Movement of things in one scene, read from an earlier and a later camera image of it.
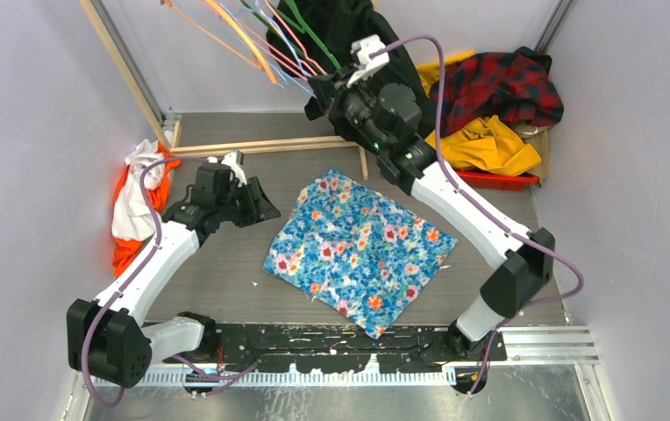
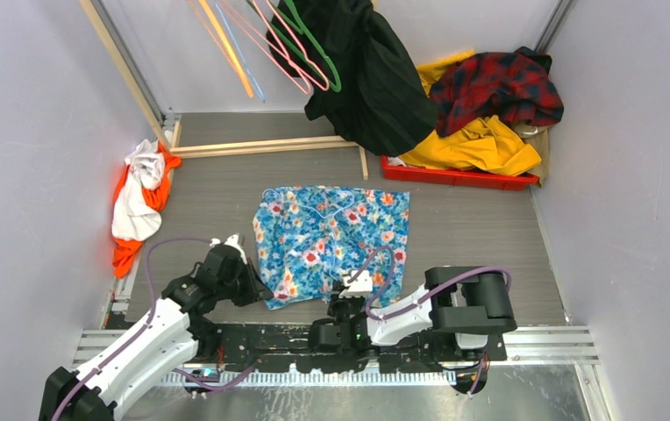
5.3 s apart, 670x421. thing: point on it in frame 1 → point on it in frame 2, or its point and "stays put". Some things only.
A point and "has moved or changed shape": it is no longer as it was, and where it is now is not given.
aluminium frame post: (131, 60) stays put
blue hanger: (288, 40) → (321, 215)
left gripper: (259, 207) → (256, 290)
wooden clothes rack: (172, 143) stays put
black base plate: (343, 347) stays put
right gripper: (331, 91) → (335, 300)
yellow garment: (489, 144) stays put
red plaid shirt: (514, 85) stays put
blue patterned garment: (355, 252) has moved or changed shape
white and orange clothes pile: (132, 223) stays put
